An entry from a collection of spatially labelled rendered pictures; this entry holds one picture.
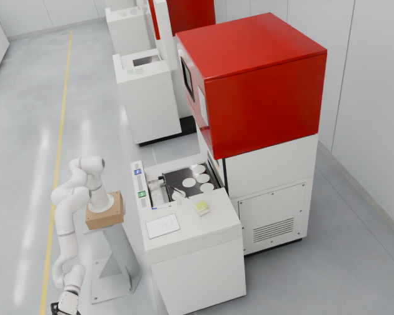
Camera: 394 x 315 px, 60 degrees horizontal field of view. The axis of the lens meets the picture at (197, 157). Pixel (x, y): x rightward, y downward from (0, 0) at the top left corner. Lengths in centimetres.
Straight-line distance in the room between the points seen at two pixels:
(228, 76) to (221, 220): 90
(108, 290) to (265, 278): 136
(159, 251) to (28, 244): 206
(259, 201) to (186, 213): 64
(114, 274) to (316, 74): 236
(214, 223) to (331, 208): 169
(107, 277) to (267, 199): 162
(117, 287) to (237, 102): 199
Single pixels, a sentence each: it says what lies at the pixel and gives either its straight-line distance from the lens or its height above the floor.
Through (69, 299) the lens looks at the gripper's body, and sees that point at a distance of 198.
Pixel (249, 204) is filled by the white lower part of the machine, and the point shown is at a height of 71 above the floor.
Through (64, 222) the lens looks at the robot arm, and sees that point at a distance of 194.
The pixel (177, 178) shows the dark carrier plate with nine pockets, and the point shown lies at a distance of 267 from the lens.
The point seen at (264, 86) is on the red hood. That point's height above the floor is 168.
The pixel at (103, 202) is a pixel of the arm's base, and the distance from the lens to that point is 257.
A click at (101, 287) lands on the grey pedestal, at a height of 1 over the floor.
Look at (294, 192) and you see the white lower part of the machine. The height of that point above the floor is 71.
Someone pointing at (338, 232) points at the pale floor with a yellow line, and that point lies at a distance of 348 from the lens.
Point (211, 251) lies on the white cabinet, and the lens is 235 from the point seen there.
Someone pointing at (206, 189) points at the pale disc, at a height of 90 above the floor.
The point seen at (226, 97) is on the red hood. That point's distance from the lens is 203.
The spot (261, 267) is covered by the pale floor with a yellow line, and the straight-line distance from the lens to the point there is 318.
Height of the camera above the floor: 269
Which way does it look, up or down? 39 degrees down
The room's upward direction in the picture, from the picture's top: 10 degrees counter-clockwise
